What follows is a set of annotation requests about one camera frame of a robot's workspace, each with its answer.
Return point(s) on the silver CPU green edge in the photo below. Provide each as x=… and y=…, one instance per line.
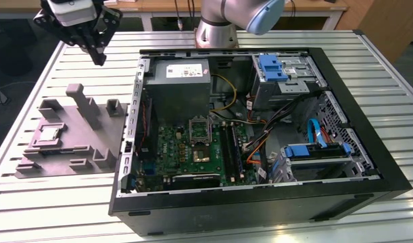
x=49, y=133

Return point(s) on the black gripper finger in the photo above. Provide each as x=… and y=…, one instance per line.
x=111, y=22
x=48, y=25

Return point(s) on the wooden desk white frame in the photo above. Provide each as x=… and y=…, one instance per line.
x=321, y=8

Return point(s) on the CPU socket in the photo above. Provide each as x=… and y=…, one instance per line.
x=202, y=155

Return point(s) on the black case fan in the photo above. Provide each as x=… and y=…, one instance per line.
x=151, y=131

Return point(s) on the grey parts rack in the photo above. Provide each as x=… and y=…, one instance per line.
x=77, y=131

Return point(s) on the green motherboard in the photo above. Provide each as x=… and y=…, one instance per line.
x=172, y=152

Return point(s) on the blue plastic drive bracket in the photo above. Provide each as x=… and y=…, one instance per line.
x=271, y=67

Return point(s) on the metal drive cage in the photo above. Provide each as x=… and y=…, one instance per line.
x=270, y=96

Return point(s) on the dark RAM stick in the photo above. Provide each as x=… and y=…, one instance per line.
x=55, y=152

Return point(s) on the white box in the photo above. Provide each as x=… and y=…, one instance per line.
x=111, y=2

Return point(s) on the metal disk bay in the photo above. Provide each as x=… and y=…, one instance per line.
x=360, y=165

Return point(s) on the hard disk in blue carrier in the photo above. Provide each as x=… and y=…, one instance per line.
x=297, y=152

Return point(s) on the black PC case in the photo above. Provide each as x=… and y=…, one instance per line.
x=226, y=217

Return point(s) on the black RAM slot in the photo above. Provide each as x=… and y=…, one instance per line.
x=228, y=152
x=237, y=152

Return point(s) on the black graphics card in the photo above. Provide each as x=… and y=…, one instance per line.
x=195, y=180

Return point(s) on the grey power supply unit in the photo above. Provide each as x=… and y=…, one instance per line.
x=175, y=96

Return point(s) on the wooden cabinet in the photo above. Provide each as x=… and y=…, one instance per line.
x=396, y=25

